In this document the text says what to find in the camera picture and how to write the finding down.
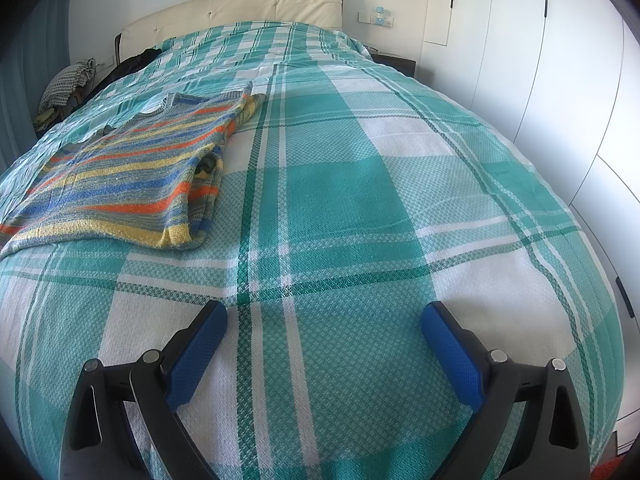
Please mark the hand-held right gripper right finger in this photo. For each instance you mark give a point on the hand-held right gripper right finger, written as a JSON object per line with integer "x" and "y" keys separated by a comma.
{"x": 452, "y": 355}

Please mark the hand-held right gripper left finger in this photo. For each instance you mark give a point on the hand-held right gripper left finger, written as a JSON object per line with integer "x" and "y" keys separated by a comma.
{"x": 197, "y": 355}

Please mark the striped knit sweater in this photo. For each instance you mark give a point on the striped knit sweater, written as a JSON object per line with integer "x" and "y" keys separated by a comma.
{"x": 125, "y": 175}

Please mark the green plaid bedspread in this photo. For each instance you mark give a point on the green plaid bedspread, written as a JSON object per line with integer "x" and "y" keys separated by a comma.
{"x": 350, "y": 210}

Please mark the yellow-green cloth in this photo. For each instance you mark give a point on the yellow-green cloth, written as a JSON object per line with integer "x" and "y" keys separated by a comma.
{"x": 46, "y": 117}

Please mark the white wardrobe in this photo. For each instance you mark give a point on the white wardrobe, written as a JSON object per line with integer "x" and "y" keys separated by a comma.
{"x": 550, "y": 85}

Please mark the dark nightstand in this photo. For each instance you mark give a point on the dark nightstand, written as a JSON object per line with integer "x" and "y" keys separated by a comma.
{"x": 397, "y": 64}

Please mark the dark clothing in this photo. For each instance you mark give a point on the dark clothing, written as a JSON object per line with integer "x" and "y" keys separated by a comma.
{"x": 127, "y": 62}

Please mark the patterned grey pillow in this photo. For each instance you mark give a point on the patterned grey pillow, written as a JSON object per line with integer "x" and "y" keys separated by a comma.
{"x": 62, "y": 82}

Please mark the blue-grey curtain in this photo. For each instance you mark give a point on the blue-grey curtain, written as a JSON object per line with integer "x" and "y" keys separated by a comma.
{"x": 25, "y": 85}

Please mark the cream padded headboard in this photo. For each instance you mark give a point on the cream padded headboard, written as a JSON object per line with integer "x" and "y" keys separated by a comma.
{"x": 225, "y": 5}

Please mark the white wall socket panel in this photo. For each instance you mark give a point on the white wall socket panel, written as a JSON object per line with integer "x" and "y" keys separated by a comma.
{"x": 377, "y": 19}

